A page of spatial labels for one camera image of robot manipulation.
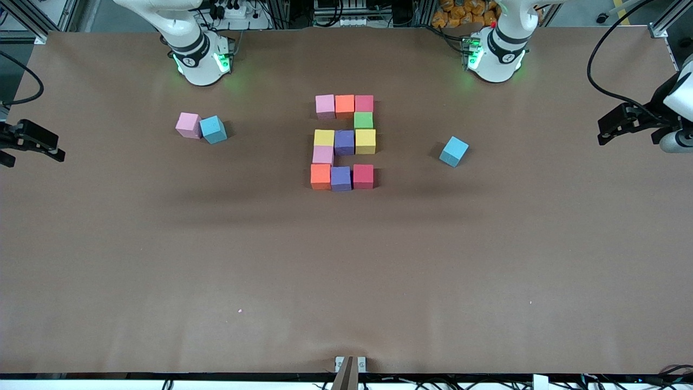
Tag orange foam cube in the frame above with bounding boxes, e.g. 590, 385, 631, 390
310, 163, 332, 191
335, 94, 356, 120

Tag purple foam cube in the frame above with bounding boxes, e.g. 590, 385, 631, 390
335, 130, 356, 156
330, 166, 352, 192

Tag blue foam cube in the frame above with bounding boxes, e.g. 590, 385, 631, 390
439, 135, 470, 168
199, 115, 228, 145

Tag orange snack bag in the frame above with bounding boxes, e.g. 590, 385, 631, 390
432, 0, 499, 29

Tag white power strip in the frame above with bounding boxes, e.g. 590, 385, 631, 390
195, 0, 271, 30

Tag white electrical device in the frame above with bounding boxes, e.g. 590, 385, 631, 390
313, 0, 380, 28

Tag brown paper table cover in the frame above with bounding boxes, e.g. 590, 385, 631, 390
0, 26, 693, 374

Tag aluminium table side rail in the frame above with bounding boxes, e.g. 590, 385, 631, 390
665, 38, 684, 71

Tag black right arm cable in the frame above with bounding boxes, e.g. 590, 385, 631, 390
0, 50, 44, 107

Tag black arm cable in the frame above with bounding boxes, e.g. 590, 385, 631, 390
587, 0, 672, 122
0, 50, 44, 107

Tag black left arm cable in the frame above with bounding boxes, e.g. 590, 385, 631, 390
587, 0, 672, 122

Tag aluminium frame profile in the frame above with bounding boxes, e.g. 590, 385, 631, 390
649, 0, 693, 40
0, 0, 49, 44

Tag small metal bracket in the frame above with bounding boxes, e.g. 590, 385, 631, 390
335, 356, 367, 373

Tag brown post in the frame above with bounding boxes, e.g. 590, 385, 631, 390
331, 356, 359, 390

